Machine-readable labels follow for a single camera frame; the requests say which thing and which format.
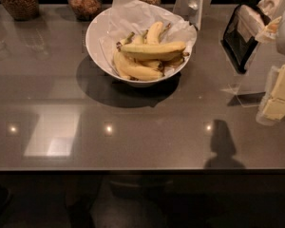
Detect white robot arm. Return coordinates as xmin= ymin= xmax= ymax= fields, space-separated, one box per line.
xmin=255 ymin=10 xmax=285 ymax=56

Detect front yellow banana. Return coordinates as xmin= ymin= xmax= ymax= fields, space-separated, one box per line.
xmin=113 ymin=50 xmax=163 ymax=81

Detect lower right hidden banana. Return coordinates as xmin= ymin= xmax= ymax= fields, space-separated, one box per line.
xmin=140 ymin=52 xmax=190 ymax=71

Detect top yellow banana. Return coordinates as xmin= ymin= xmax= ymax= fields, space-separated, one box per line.
xmin=119 ymin=41 xmax=186 ymax=61

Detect small rear left banana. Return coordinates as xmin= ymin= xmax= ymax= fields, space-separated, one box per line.
xmin=120 ymin=30 xmax=147 ymax=45

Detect upright rear yellow banana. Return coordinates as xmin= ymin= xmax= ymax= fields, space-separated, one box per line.
xmin=146 ymin=21 xmax=171 ymax=45

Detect white ceramic bowl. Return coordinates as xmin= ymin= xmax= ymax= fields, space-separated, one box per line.
xmin=85 ymin=9 xmax=190 ymax=87

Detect white paper liner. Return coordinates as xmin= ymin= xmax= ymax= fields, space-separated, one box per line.
xmin=99 ymin=0 xmax=197 ymax=78

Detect clear acrylic sign holder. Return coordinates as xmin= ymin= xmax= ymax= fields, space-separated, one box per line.
xmin=173 ymin=0 xmax=212 ymax=30

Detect middle glass cereal jar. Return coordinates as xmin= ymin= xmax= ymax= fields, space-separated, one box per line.
xmin=67 ymin=0 xmax=102 ymax=21

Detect black napkin holder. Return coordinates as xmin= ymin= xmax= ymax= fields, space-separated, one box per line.
xmin=221 ymin=5 xmax=258 ymax=74

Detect clear acrylic packet dispenser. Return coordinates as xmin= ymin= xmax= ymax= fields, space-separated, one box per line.
xmin=220 ymin=41 xmax=285 ymax=127

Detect white paper napkins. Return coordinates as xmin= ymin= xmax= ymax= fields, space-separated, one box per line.
xmin=236 ymin=0 xmax=281 ymax=43

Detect yellow butter packets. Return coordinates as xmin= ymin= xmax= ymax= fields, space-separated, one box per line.
xmin=262 ymin=65 xmax=285 ymax=121

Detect left glass cereal jar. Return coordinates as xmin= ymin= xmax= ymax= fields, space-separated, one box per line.
xmin=0 ymin=0 xmax=39 ymax=21

